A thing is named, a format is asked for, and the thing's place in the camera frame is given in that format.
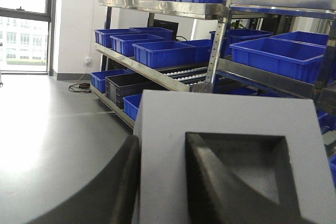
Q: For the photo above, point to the large blue bin near right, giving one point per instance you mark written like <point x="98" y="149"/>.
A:
<point x="287" y="58"/>

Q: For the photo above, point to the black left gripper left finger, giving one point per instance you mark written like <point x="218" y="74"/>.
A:
<point x="109" y="197"/>

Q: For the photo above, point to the gray square base block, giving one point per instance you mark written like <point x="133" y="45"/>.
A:
<point x="165" y="116"/>

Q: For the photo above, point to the black plastic bin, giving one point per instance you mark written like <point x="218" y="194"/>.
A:
<point x="124" y="85"/>

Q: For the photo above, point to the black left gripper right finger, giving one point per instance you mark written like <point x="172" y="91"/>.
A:
<point x="240" y="178"/>

